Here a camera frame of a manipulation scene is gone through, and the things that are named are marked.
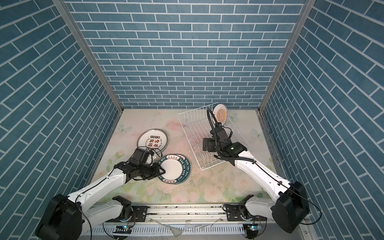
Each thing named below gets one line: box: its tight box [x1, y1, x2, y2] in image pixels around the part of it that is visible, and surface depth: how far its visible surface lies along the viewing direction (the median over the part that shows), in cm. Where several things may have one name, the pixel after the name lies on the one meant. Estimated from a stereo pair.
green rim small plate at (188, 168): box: [175, 154, 192, 185], surface depth 88 cm
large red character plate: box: [137, 129, 168, 153], surface depth 101 cm
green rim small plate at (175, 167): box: [158, 154, 188, 184], surface depth 88 cm
